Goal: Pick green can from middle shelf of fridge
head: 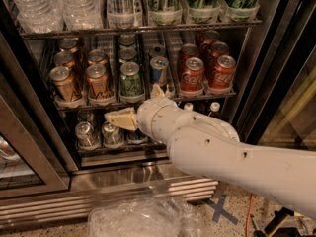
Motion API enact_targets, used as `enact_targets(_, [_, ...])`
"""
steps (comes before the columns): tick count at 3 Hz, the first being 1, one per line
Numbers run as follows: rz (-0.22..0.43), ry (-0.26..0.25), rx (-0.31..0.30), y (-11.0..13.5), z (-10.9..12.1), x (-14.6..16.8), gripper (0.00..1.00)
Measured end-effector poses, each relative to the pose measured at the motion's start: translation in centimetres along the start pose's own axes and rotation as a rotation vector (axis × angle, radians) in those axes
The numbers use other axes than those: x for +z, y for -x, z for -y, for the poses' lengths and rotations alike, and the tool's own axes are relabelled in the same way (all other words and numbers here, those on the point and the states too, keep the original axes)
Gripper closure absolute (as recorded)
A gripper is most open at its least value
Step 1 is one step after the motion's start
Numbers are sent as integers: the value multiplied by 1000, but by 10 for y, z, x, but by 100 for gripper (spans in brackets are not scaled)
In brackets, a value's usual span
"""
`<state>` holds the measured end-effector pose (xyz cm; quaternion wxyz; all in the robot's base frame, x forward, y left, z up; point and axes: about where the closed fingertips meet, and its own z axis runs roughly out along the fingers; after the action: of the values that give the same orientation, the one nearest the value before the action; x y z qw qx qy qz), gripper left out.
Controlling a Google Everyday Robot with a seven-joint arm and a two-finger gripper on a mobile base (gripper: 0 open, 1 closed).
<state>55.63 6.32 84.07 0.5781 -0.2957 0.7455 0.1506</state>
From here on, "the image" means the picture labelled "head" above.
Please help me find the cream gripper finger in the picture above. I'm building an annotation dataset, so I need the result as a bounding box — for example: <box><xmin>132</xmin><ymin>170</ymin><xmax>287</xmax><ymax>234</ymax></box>
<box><xmin>150</xmin><ymin>84</ymin><xmax>165</xmax><ymax>99</ymax></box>
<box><xmin>104</xmin><ymin>108</ymin><xmax>138</xmax><ymax>131</ymax></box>

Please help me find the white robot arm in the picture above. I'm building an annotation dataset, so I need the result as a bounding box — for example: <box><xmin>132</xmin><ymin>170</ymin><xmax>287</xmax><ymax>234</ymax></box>
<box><xmin>105</xmin><ymin>96</ymin><xmax>316</xmax><ymax>219</ymax></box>

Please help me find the left blue pepsi can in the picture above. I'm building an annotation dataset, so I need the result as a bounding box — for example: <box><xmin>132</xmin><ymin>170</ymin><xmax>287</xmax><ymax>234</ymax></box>
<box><xmin>127</xmin><ymin>129</ymin><xmax>148</xmax><ymax>144</ymax></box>

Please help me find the silver can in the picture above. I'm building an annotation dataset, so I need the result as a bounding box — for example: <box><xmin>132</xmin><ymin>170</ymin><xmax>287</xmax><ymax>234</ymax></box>
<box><xmin>75</xmin><ymin>121</ymin><xmax>98</xmax><ymax>147</ymax></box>
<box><xmin>77</xmin><ymin>110</ymin><xmax>96</xmax><ymax>126</ymax></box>
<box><xmin>102</xmin><ymin>121</ymin><xmax>122</xmax><ymax>146</ymax></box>

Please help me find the front blue energy can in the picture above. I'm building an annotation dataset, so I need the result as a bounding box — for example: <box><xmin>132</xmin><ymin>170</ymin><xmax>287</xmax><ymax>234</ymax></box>
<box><xmin>150</xmin><ymin>56</ymin><xmax>169</xmax><ymax>91</ymax></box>

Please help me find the front left red cola can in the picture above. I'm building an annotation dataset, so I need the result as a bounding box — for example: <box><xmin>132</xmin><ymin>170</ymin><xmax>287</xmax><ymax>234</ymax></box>
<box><xmin>180</xmin><ymin>57</ymin><xmax>204</xmax><ymax>92</ymax></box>

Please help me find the red cola can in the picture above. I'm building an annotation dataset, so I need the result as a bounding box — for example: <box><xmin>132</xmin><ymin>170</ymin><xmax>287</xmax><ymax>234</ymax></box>
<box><xmin>208</xmin><ymin>55</ymin><xmax>236</xmax><ymax>90</ymax></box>
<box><xmin>177</xmin><ymin>43</ymin><xmax>199</xmax><ymax>79</ymax></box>
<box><xmin>195</xmin><ymin>30</ymin><xmax>220</xmax><ymax>47</ymax></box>
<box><xmin>180</xmin><ymin>57</ymin><xmax>204</xmax><ymax>92</ymax></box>
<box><xmin>206</xmin><ymin>41</ymin><xmax>229</xmax><ymax>69</ymax></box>

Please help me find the rear left silver can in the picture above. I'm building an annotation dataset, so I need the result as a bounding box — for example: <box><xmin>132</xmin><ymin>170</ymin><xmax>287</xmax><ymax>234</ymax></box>
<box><xmin>77</xmin><ymin>110</ymin><xmax>96</xmax><ymax>126</ymax></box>

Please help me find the front left silver can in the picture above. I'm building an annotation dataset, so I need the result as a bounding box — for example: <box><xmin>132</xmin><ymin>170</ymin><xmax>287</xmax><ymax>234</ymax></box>
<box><xmin>75</xmin><ymin>121</ymin><xmax>98</xmax><ymax>147</ymax></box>

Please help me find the rear left red cola can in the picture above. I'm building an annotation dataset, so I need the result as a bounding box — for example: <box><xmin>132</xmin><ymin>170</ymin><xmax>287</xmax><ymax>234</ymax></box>
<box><xmin>177</xmin><ymin>43</ymin><xmax>199</xmax><ymax>79</ymax></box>

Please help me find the gold can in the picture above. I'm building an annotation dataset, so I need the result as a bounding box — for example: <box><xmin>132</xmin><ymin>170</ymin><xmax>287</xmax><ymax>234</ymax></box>
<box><xmin>59</xmin><ymin>39</ymin><xmax>79</xmax><ymax>53</ymax></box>
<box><xmin>87</xmin><ymin>49</ymin><xmax>110</xmax><ymax>66</ymax></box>
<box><xmin>86</xmin><ymin>64</ymin><xmax>113</xmax><ymax>100</ymax></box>
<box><xmin>54</xmin><ymin>51</ymin><xmax>79</xmax><ymax>73</ymax></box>
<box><xmin>49</xmin><ymin>66</ymin><xmax>82</xmax><ymax>102</ymax></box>

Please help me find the front left gold can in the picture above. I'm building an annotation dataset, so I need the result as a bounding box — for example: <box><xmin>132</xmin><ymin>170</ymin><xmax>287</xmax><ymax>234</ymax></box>
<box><xmin>49</xmin><ymin>66</ymin><xmax>82</xmax><ymax>102</ymax></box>

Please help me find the front right red cola can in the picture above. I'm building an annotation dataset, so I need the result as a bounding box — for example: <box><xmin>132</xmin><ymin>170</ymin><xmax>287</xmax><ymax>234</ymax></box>
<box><xmin>208</xmin><ymin>55</ymin><xmax>236</xmax><ymax>90</ymax></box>

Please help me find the stainless fridge bottom grille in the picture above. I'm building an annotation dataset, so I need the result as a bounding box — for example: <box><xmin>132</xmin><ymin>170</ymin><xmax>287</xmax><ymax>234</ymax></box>
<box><xmin>0</xmin><ymin>160</ymin><xmax>227</xmax><ymax>229</ymax></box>

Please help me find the middle right red cola can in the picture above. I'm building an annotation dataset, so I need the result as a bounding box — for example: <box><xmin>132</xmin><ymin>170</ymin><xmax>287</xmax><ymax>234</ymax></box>
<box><xmin>206</xmin><ymin>41</ymin><xmax>229</xmax><ymax>69</ymax></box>

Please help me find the rear right red cola can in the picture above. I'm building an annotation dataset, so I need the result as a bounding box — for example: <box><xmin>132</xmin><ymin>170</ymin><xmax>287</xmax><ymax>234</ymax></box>
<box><xmin>195</xmin><ymin>30</ymin><xmax>220</xmax><ymax>47</ymax></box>

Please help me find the plaid tall can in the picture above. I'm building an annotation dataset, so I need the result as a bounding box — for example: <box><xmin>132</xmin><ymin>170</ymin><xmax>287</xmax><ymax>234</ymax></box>
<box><xmin>107</xmin><ymin>0</ymin><xmax>134</xmax><ymax>30</ymax></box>

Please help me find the middle left gold can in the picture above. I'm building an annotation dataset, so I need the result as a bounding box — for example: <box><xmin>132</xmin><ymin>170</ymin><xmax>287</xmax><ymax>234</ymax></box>
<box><xmin>54</xmin><ymin>51</ymin><xmax>79</xmax><ymax>73</ymax></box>

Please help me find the rear left gold can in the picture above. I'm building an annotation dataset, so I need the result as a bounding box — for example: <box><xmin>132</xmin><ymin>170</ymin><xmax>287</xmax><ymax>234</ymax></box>
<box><xmin>59</xmin><ymin>39</ymin><xmax>79</xmax><ymax>53</ymax></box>

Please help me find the left glass fridge door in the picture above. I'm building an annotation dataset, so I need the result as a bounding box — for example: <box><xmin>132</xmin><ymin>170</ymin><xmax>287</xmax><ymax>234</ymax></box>
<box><xmin>0</xmin><ymin>75</ymin><xmax>70</xmax><ymax>199</ymax></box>

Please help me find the glass fridge door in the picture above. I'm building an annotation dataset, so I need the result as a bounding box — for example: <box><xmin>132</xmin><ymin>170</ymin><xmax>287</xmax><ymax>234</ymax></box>
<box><xmin>0</xmin><ymin>75</ymin><xmax>70</xmax><ymax>199</ymax></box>
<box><xmin>227</xmin><ymin>0</ymin><xmax>316</xmax><ymax>150</ymax></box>

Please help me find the right glass fridge door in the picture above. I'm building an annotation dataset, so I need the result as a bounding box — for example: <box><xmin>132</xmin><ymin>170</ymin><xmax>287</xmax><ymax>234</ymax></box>
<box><xmin>227</xmin><ymin>0</ymin><xmax>316</xmax><ymax>150</ymax></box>

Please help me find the left white-capped bottle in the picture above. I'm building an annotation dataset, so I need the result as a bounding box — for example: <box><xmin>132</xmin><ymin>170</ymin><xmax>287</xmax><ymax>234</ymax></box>
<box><xmin>184</xmin><ymin>103</ymin><xmax>194</xmax><ymax>111</ymax></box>

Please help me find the white-capped bottle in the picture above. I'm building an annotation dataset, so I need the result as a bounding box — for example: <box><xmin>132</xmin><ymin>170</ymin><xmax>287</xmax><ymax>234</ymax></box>
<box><xmin>184</xmin><ymin>103</ymin><xmax>194</xmax><ymax>111</ymax></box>
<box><xmin>208</xmin><ymin>102</ymin><xmax>220</xmax><ymax>119</ymax></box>

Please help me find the right white-capped bottle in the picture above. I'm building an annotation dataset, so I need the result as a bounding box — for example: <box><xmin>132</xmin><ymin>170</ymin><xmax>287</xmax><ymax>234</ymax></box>
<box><xmin>208</xmin><ymin>102</ymin><xmax>220</xmax><ymax>119</ymax></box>

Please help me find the clear plastic bag bin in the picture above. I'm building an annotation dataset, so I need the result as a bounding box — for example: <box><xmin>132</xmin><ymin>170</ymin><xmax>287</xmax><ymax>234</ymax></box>
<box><xmin>87</xmin><ymin>197</ymin><xmax>205</xmax><ymax>237</ymax></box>

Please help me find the clear water bottle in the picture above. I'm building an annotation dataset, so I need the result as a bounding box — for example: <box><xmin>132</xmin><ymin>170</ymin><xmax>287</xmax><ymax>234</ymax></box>
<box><xmin>63</xmin><ymin>0</ymin><xmax>103</xmax><ymax>31</ymax></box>
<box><xmin>14</xmin><ymin>0</ymin><xmax>63</xmax><ymax>34</ymax></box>

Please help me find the blue tape cross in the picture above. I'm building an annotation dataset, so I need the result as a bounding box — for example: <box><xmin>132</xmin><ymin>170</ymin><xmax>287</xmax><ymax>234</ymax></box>
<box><xmin>203</xmin><ymin>195</ymin><xmax>238</xmax><ymax>225</ymax></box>

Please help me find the left clear water bottle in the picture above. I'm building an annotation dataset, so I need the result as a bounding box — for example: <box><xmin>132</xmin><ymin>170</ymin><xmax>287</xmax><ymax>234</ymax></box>
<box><xmin>14</xmin><ymin>0</ymin><xmax>63</xmax><ymax>34</ymax></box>

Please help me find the yellow black stand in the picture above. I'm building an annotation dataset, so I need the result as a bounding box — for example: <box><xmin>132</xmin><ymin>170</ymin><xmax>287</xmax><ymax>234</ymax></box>
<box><xmin>251</xmin><ymin>207</ymin><xmax>316</xmax><ymax>237</ymax></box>

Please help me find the bottom wire shelf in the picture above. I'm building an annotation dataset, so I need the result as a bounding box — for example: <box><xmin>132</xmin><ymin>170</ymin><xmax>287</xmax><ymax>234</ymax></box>
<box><xmin>78</xmin><ymin>143</ymin><xmax>166</xmax><ymax>155</ymax></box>

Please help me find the wire shelf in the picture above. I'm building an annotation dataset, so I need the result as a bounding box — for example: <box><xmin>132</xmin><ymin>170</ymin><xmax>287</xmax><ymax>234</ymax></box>
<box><xmin>78</xmin><ymin>143</ymin><xmax>166</xmax><ymax>155</ymax></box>
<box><xmin>18</xmin><ymin>18</ymin><xmax>262</xmax><ymax>40</ymax></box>
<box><xmin>54</xmin><ymin>90</ymin><xmax>235</xmax><ymax>111</ymax></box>

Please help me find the middle wire shelf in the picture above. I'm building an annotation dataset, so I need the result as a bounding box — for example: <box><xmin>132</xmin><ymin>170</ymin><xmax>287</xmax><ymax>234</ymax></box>
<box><xmin>54</xmin><ymin>90</ymin><xmax>235</xmax><ymax>111</ymax></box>

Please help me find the upper wire shelf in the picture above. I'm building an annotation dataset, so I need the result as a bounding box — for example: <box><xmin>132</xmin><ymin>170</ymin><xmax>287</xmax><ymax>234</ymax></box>
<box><xmin>18</xmin><ymin>18</ymin><xmax>262</xmax><ymax>40</ymax></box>

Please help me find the orange cable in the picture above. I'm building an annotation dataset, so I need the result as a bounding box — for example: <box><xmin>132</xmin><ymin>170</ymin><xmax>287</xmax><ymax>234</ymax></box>
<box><xmin>245</xmin><ymin>193</ymin><xmax>256</xmax><ymax>237</ymax></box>

